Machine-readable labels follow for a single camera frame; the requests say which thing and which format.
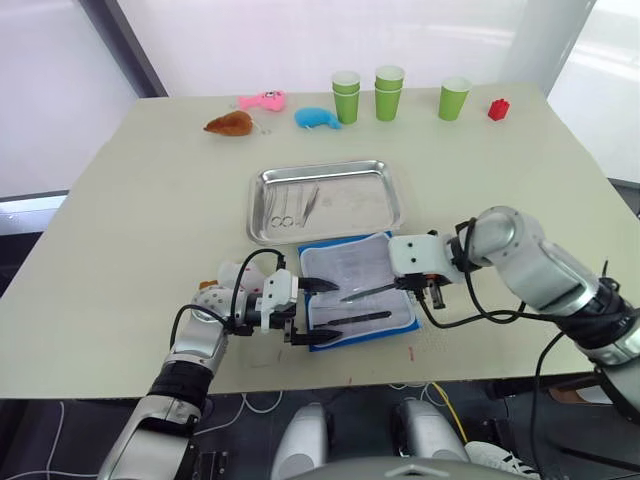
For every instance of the pink plush toy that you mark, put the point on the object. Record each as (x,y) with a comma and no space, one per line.
(265,101)

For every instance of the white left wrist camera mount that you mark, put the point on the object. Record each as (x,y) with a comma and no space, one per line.
(279,295)

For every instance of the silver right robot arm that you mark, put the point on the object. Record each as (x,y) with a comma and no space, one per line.
(540,265)

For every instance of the white round pillar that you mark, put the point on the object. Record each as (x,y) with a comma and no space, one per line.
(555,40)

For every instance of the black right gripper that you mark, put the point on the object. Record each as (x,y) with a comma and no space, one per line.
(438,297)

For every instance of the silver surgical scissors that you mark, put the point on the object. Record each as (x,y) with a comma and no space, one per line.
(278,220)

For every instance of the brown plush toy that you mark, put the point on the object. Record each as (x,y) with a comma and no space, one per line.
(231,123)

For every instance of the silver left robot leg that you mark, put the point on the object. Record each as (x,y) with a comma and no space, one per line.
(302,440)

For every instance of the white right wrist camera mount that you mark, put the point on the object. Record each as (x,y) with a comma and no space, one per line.
(420,252)

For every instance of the blue plush toy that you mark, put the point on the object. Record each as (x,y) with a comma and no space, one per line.
(315,118)

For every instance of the silver right robot leg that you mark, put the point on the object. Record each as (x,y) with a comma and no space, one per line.
(430,435)

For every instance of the silver surgical forceps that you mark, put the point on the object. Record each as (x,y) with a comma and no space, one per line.
(295,205)

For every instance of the stainless steel metal tray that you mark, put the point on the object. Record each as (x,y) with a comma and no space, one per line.
(350,200)

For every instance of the white red-dotted plush toy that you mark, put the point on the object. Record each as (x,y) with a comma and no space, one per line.
(227,275)

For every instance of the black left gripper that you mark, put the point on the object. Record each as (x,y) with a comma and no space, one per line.
(291,332)

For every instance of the slim silver surgical instrument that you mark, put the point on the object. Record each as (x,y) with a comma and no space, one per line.
(367,292)

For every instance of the red toy block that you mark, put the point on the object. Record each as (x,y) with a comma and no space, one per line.
(498,111)

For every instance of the dark window frame post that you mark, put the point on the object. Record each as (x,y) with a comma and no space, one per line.
(125,45)

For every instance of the green paper cup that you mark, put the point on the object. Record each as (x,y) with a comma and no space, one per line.
(389,76)
(388,105)
(346,80)
(453,102)
(347,107)

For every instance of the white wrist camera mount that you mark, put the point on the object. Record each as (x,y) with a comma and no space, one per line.
(279,295)
(420,252)

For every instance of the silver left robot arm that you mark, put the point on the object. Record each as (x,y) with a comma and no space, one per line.
(195,350)

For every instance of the silver robot leg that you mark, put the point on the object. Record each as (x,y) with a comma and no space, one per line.
(302,440)
(430,435)

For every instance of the blue surgical instrument pack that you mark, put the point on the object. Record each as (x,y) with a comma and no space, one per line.
(350,265)

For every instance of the silver tweezers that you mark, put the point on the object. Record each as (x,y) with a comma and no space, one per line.
(310,202)

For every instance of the white striped sneaker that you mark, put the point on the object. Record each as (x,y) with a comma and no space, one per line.
(495,457)

